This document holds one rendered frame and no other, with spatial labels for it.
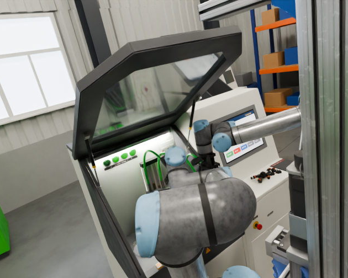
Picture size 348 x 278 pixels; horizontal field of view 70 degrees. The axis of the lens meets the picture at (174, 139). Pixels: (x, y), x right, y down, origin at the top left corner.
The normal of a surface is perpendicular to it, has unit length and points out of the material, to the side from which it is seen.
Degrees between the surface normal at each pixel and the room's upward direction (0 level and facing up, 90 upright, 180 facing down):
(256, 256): 90
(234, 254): 90
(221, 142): 90
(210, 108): 76
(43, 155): 90
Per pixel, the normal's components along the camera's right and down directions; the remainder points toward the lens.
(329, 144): -0.73, 0.35
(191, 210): -0.14, -0.46
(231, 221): 0.34, 0.04
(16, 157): 0.66, 0.10
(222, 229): 0.11, 0.29
